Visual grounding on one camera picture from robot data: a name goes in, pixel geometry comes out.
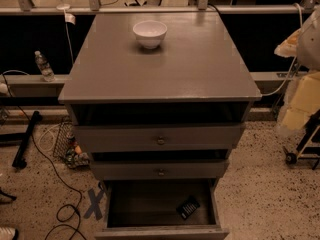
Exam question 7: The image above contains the wire basket with items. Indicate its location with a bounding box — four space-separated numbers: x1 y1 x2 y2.
53 122 90 169

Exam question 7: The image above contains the grey drawer cabinet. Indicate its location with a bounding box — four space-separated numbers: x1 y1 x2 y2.
57 11 263 240

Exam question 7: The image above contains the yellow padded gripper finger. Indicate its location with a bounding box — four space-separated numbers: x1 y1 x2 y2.
276 71 320 137

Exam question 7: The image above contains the white shoe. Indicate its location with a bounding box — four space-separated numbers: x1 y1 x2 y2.
0 227 19 240

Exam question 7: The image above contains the grey middle drawer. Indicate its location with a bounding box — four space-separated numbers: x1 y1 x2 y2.
90 160 229 180

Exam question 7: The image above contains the grey metal rail beam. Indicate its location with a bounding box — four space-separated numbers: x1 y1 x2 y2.
0 75 70 97

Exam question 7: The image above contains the clear plastic water bottle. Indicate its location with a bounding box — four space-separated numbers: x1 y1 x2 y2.
34 51 55 82

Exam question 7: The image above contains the black floor cable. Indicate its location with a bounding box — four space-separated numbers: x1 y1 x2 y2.
1 72 88 240

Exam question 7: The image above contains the white hanging cable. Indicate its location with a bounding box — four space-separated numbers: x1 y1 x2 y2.
260 2 304 98

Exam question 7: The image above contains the grey drawer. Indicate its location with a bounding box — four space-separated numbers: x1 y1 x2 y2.
74 124 244 153
90 160 229 180
95 179 229 240

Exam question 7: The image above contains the white lamp with cord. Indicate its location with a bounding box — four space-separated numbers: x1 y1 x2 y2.
56 0 76 65

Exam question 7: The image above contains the black metal stand leg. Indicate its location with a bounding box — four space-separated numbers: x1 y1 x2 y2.
12 111 42 169

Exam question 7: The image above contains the grey bottom drawer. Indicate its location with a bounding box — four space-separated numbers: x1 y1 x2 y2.
95 179 229 240

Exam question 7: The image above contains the blue rxbar snack bar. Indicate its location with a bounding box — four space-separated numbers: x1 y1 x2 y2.
176 196 200 220

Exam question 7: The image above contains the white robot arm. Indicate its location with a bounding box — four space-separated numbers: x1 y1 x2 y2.
274 7 320 136

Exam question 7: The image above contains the white ceramic bowl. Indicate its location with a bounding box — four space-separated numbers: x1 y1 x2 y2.
133 20 168 49

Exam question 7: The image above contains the grey top drawer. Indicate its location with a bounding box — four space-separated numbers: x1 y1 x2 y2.
74 124 244 153

